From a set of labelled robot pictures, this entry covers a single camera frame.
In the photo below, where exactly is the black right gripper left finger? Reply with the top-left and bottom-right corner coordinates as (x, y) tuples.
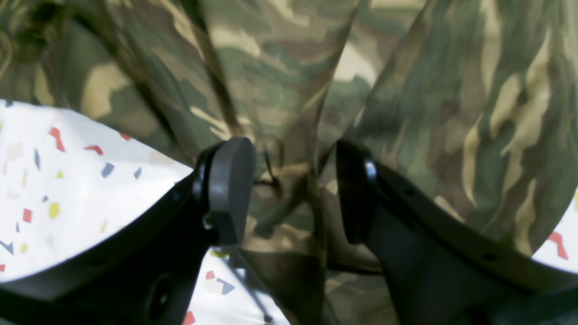
(1, 137), (256, 325)

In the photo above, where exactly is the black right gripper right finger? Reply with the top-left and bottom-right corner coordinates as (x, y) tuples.
(336, 140), (578, 325)

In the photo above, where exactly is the camouflage T-shirt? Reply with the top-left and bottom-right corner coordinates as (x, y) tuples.
(0, 0), (578, 325)

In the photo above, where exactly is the white speckled table cloth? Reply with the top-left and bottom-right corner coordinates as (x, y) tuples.
(0, 99), (578, 325)

